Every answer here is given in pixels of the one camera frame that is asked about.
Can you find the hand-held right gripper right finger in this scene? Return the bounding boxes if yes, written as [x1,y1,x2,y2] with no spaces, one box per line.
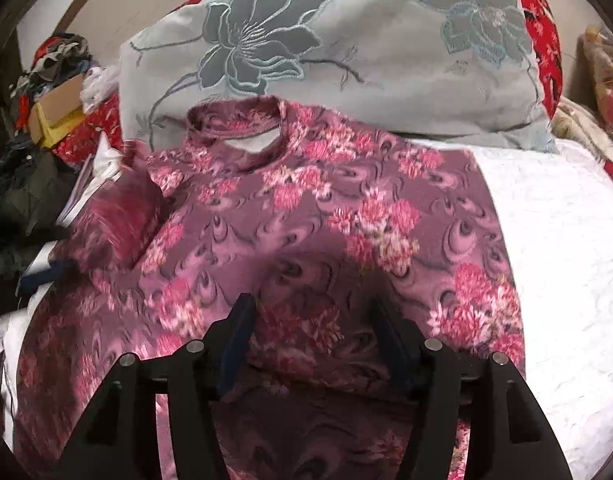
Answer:
[369,297,574,480]

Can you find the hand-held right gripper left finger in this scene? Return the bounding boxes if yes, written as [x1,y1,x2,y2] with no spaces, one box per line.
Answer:
[56,292,260,480]

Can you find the purple pink floral pillow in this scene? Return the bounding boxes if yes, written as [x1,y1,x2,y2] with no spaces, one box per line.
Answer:
[14,95,529,480]

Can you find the pile of mixed clothes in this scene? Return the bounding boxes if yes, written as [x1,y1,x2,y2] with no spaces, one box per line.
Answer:
[14,32,104,106]

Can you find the white bedspread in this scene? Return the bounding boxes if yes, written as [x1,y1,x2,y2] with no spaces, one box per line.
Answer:
[406,132,613,480]

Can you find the white cloth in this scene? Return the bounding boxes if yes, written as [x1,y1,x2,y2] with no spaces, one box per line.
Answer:
[56,132,130,228]

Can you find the dark jacket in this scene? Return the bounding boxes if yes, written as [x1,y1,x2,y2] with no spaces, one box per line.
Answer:
[0,145,82,281]

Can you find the yellow box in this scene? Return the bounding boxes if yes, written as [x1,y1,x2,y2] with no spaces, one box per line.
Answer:
[40,109,87,150]

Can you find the grey floral pillow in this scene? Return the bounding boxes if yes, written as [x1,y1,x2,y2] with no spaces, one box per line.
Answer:
[119,0,562,153]

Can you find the white plastic bag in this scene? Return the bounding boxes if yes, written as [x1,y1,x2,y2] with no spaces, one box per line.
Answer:
[80,66,123,115]

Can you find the beige fuzzy cloth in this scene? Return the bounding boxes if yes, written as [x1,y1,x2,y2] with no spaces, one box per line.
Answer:
[550,99,613,162]

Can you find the cardboard box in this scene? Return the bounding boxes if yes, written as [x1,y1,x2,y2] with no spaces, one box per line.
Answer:
[29,74,87,143]

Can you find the plastic-wrapped plush toy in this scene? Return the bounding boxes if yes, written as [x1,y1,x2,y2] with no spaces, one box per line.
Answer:
[581,25,613,146]

